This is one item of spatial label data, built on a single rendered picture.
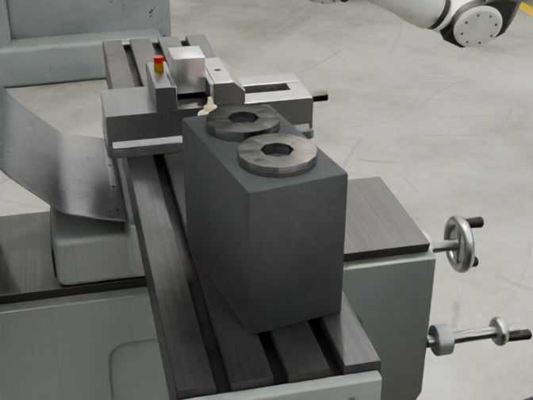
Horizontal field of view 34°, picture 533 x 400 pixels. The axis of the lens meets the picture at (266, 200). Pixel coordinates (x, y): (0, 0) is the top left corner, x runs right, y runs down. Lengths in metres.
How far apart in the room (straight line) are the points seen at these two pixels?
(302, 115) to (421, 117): 2.56
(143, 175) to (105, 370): 0.38
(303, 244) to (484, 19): 0.59
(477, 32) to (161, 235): 0.60
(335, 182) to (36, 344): 0.74
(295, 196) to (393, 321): 0.75
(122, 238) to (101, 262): 0.06
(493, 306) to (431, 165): 0.97
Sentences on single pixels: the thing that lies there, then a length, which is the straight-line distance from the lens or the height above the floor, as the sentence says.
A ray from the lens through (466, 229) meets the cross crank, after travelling 1.77.
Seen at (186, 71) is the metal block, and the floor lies 1.06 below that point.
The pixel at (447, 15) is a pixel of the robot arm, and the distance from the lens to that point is 1.46.
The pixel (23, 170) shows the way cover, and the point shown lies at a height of 0.94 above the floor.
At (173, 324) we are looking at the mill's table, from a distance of 1.05.
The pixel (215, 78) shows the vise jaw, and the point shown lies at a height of 1.04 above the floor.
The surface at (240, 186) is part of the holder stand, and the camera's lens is 0.94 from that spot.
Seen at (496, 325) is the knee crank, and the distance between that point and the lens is 1.77.
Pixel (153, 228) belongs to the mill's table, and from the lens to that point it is 1.24.
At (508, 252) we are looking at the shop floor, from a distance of 3.06.
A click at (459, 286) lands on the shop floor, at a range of 2.85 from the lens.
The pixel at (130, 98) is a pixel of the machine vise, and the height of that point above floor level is 1.00.
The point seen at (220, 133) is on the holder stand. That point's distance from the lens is 1.04.
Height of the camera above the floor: 1.55
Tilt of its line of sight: 28 degrees down
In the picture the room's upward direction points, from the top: straight up
